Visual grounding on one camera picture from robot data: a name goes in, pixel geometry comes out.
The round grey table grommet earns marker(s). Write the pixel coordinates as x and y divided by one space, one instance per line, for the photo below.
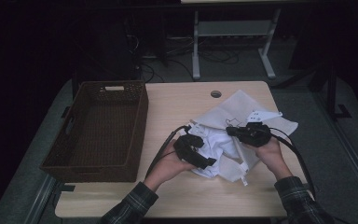
216 94

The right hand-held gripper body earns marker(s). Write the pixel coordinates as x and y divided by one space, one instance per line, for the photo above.
256 133

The person's left hand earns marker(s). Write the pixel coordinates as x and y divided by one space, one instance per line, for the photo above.
167 171

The white shirt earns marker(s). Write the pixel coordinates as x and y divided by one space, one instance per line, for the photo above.
220 146

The aluminium floor rail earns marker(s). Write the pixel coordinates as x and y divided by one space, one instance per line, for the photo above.
40 199
348 146

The black metal stand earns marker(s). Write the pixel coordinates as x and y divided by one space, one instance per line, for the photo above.
332 93

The white metal frame desk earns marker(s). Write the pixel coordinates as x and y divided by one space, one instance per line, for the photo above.
195 46

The brown woven basket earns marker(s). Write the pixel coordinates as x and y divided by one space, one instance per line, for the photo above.
138 130

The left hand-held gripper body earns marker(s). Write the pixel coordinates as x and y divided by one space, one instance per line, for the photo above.
188 147

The black table bracket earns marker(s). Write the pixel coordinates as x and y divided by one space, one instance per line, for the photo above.
67 188
65 112

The person's right hand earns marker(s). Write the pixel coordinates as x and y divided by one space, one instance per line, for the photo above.
273 155

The white mesh laundry bag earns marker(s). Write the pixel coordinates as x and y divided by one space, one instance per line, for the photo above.
239 102

